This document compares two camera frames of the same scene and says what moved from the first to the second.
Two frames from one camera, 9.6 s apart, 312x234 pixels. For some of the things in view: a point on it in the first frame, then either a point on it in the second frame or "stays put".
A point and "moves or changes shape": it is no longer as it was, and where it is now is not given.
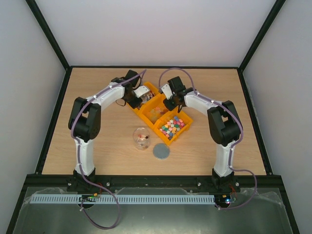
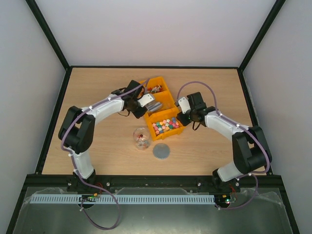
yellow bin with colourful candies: (172, 126) moves or changes shape
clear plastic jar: (141, 137) stays put
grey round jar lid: (161, 151) stays put
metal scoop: (146, 96) moves or changes shape
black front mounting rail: (152, 181) stays put
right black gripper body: (169, 104) → (183, 118)
